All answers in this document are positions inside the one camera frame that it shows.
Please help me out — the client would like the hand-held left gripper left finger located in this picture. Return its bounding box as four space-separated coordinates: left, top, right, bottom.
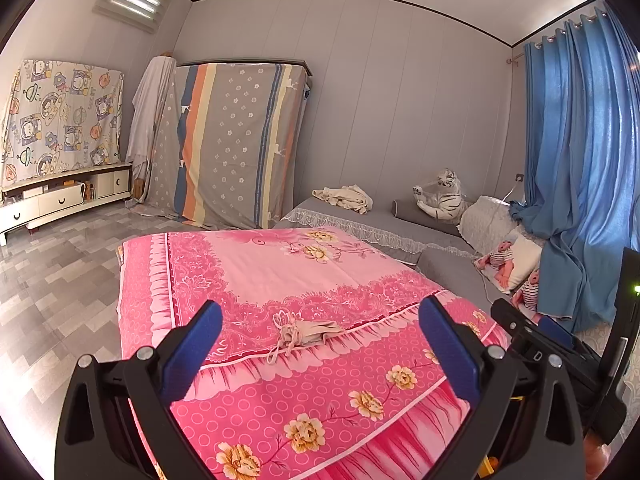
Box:
55 300 223 480

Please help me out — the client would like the beige face mask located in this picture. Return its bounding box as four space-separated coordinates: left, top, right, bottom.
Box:
265 310 347 366

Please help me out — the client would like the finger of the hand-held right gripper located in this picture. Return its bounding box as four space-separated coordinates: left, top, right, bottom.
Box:
491 299 587 377
541 315 601 356

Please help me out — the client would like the grey bed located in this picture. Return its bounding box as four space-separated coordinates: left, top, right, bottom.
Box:
272 195 640 361

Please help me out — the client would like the white tiger plush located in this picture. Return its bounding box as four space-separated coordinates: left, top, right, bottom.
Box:
412 167 471 221

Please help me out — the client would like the baby print pillow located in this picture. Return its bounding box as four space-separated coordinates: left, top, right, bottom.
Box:
511 267 551 323
475 232 543 293

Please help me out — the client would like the cartoon printed cloth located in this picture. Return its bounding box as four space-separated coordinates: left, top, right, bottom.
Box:
0 59 125 191

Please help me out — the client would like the white lace cushion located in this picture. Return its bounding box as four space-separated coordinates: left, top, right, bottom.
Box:
459 195 523 256

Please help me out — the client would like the curtain rod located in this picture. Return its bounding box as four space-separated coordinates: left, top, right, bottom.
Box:
505 5 608 66

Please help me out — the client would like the white draped cloth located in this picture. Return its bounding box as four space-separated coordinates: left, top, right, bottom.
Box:
125 55 177 196

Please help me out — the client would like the blue curtain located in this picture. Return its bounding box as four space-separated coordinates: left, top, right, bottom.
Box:
510 7 640 333

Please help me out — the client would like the white TV cabinet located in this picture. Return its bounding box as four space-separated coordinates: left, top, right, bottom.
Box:
0 161 135 247

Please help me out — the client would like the yellow rimmed black bin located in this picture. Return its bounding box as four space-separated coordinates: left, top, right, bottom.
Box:
475 395 526 480

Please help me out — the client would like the grey bolster pillow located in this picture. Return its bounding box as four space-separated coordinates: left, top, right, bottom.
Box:
391 199 463 237

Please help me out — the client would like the cream cloth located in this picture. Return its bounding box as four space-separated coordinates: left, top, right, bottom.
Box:
312 185 373 215

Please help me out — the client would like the pink floral blanket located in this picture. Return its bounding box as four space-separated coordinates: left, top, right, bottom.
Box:
116 226 513 480

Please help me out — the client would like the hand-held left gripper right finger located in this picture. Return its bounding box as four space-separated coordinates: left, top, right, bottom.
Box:
417 296 586 480

